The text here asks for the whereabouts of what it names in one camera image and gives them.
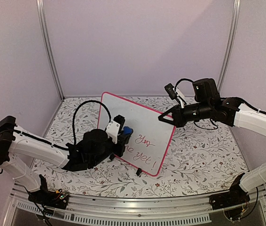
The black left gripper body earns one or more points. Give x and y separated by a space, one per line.
98 158

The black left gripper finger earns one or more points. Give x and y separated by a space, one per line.
119 149
124 136

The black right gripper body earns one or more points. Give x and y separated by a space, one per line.
203 112

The blue whiteboard eraser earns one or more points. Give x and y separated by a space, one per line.
127 130

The pink framed whiteboard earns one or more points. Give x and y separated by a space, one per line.
151 138

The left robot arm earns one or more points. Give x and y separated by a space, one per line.
14 140

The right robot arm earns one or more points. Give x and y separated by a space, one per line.
252 119

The black stand foot left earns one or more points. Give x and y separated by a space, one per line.
112 157

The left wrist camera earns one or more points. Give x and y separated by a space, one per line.
114 127

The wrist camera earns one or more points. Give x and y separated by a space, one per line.
114 127
175 94

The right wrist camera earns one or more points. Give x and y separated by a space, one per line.
175 94

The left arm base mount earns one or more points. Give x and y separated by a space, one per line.
56 199

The front aluminium rail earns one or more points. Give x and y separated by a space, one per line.
173 211

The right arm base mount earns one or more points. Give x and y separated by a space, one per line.
234 204

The right aluminium frame post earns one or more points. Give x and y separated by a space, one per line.
230 43

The aluminium frame post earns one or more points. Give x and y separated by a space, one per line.
230 43
48 48

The left aluminium frame post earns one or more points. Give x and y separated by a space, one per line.
48 48

